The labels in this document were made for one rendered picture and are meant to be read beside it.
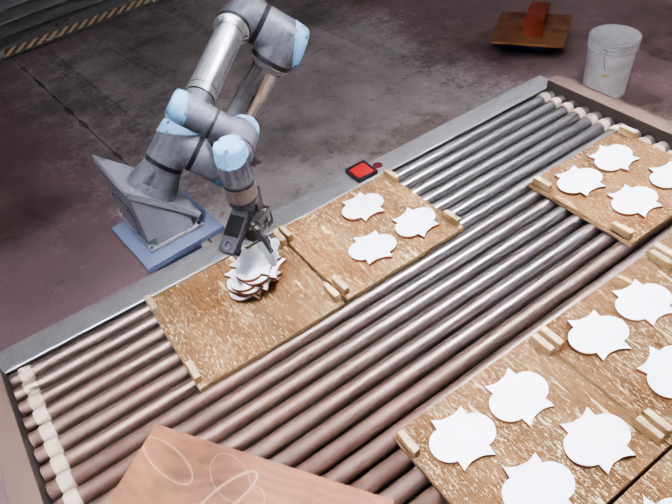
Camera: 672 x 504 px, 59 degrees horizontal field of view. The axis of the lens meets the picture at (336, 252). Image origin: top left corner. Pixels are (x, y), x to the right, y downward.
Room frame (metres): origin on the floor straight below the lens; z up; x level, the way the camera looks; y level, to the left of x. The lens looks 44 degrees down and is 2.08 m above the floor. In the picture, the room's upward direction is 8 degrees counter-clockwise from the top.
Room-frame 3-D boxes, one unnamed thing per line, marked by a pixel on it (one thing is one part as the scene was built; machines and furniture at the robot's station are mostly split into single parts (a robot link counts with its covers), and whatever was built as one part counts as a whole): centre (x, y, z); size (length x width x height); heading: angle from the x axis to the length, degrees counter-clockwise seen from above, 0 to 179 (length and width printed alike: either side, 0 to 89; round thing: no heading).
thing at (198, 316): (1.06, 0.26, 0.93); 0.41 x 0.35 x 0.02; 118
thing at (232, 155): (1.14, 0.20, 1.31); 0.09 x 0.08 x 0.11; 170
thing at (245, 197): (1.14, 0.20, 1.23); 0.08 x 0.08 x 0.05
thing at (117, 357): (1.32, -0.05, 0.90); 1.95 x 0.05 x 0.05; 119
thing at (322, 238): (1.27, -0.10, 0.93); 0.41 x 0.35 x 0.02; 120
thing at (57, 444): (1.19, -0.13, 0.90); 1.95 x 0.05 x 0.05; 119
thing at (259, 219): (1.15, 0.20, 1.15); 0.09 x 0.08 x 0.12; 152
